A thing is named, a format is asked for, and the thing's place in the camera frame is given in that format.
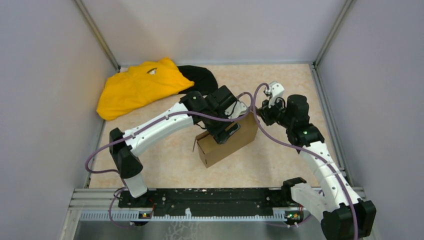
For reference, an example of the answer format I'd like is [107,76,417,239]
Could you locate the brown cardboard box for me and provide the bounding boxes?
[194,112,258,168]

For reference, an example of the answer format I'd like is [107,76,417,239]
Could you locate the aluminium frame rail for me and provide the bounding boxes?
[68,187,369,222]

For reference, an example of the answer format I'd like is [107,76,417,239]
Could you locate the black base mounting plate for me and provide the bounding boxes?
[118,187,306,222]

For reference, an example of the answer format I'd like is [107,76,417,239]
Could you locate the yellow shirt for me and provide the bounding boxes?
[96,57,195,121]

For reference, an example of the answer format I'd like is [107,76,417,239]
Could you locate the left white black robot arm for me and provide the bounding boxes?
[109,85,249,207]

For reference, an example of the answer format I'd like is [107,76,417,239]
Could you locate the purple cable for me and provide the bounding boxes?
[85,92,255,230]
[251,82,359,240]

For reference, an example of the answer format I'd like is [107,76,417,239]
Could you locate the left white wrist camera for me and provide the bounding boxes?
[225,100,250,119]

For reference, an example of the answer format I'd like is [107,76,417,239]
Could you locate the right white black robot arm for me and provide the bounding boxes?
[256,94,377,240]

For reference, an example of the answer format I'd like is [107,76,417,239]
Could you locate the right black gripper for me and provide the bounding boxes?
[256,95,294,129]

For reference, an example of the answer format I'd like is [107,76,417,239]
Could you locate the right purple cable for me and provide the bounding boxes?
[251,82,359,240]

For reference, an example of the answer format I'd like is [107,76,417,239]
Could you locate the black cloth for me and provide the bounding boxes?
[177,65,219,96]

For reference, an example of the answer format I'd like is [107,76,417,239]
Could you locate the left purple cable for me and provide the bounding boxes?
[85,92,255,230]

